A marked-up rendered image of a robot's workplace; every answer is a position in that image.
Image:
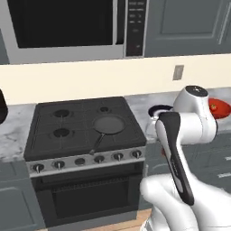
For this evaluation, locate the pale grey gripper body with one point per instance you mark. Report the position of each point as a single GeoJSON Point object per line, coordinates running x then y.
{"type": "Point", "coordinates": [151, 127]}

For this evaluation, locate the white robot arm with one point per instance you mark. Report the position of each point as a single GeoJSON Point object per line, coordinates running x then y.
{"type": "Point", "coordinates": [192, 126]}

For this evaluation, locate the white plate with dark rim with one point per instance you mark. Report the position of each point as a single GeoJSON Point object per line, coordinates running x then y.
{"type": "Point", "coordinates": [157, 109]}

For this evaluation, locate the red tomato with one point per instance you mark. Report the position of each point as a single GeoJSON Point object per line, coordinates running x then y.
{"type": "Point", "coordinates": [221, 108]}

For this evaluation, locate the silver stove knob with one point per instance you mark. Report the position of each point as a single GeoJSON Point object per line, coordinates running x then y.
{"type": "Point", "coordinates": [79, 161]}
{"type": "Point", "coordinates": [99, 158]}
{"type": "Point", "coordinates": [118, 156]}
{"type": "Point", "coordinates": [59, 164]}
{"type": "Point", "coordinates": [136, 154]}
{"type": "Point", "coordinates": [38, 167]}

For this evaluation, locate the black frying pan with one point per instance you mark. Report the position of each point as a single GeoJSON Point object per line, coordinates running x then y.
{"type": "Point", "coordinates": [109, 124]}

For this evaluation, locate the black hob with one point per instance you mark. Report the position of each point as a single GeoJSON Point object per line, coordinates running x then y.
{"type": "Point", "coordinates": [81, 132]}

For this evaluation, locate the black oven door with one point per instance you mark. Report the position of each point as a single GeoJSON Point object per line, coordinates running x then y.
{"type": "Point", "coordinates": [87, 195]}

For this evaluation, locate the silver microwave oven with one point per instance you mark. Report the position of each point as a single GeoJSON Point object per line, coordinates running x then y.
{"type": "Point", "coordinates": [63, 54]}

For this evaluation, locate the grey drawer front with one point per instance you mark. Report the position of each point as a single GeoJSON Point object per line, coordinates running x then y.
{"type": "Point", "coordinates": [13, 172]}

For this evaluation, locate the black rounded appliance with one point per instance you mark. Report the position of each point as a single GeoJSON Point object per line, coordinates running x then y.
{"type": "Point", "coordinates": [2, 106]}

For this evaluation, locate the grey base cupboard door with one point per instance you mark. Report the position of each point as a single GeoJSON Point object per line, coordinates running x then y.
{"type": "Point", "coordinates": [18, 210]}

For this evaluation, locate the grey wall socket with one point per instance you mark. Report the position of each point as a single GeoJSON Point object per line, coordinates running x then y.
{"type": "Point", "coordinates": [178, 72]}

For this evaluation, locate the grey wall cupboard door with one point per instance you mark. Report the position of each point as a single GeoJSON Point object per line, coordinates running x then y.
{"type": "Point", "coordinates": [186, 27]}

